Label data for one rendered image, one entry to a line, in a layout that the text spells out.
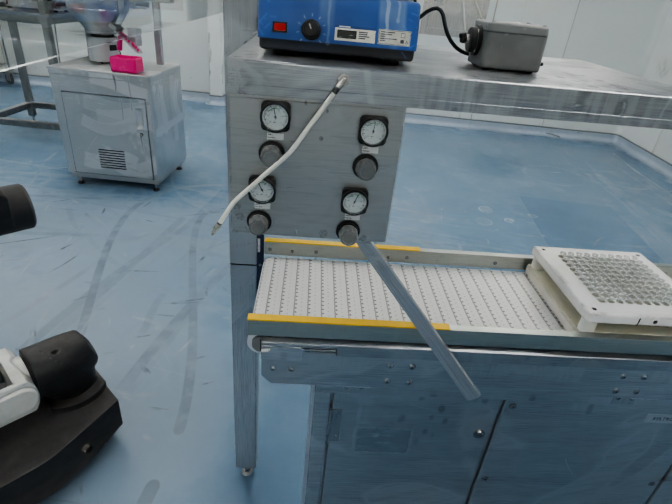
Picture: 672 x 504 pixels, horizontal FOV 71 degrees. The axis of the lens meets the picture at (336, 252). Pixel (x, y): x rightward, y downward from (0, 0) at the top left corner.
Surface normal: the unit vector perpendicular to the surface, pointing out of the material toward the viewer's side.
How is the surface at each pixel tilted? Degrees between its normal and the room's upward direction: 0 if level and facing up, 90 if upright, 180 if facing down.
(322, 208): 90
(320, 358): 90
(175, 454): 0
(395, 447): 90
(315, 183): 90
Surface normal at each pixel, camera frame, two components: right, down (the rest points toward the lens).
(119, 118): -0.06, 0.47
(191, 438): 0.09, -0.87
